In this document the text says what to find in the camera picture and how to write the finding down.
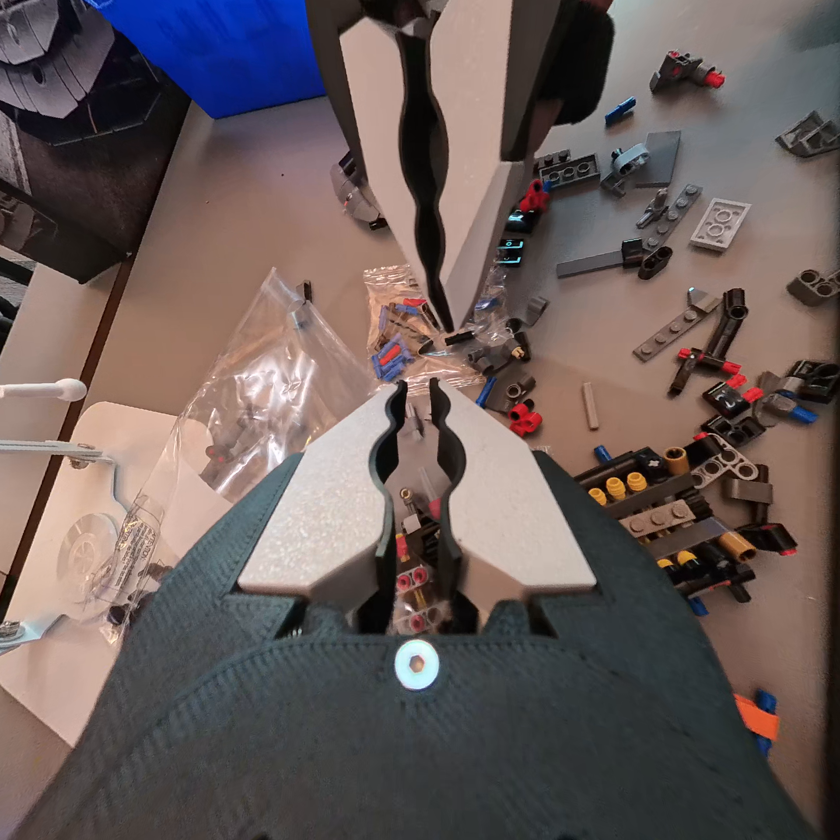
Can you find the blue storage bin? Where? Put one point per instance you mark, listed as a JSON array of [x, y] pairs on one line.
[[229, 52]]

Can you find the dark grey angled lego piece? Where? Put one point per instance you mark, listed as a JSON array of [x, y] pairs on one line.
[[518, 392]]

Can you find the orange lego piece blue pins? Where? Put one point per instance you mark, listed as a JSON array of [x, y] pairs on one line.
[[754, 722]]

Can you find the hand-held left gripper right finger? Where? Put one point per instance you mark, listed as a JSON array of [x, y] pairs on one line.
[[518, 518]]

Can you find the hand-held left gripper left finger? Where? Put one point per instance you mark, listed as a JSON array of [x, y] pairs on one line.
[[315, 518]]

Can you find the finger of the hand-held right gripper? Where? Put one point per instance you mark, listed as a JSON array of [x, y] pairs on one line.
[[485, 85], [377, 131]]

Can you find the light grey rectangular lego plate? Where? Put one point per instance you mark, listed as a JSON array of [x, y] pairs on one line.
[[720, 224]]

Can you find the white articulated desk stand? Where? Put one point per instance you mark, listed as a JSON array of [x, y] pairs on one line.
[[72, 689]]

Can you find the dark printed cardboard box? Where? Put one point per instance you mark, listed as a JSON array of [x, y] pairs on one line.
[[79, 164]]

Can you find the scattered loose lego pieces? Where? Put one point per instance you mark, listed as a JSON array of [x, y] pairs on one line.
[[571, 170]]

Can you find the black yellow lego engine assembly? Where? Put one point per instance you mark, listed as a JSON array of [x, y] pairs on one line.
[[663, 522]]

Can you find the large clear white-label plastic bag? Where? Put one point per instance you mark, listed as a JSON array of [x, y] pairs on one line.
[[275, 394]]

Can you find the black lego beams red pins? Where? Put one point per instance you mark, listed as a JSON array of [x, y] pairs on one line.
[[728, 328]]

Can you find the small clear zip bag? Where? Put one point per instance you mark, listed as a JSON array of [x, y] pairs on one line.
[[394, 308]]

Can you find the grey narrow studded lego plate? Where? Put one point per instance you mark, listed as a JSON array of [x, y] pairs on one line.
[[669, 334]]

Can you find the light grey lego stick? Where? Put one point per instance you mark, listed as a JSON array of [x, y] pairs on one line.
[[590, 407]]

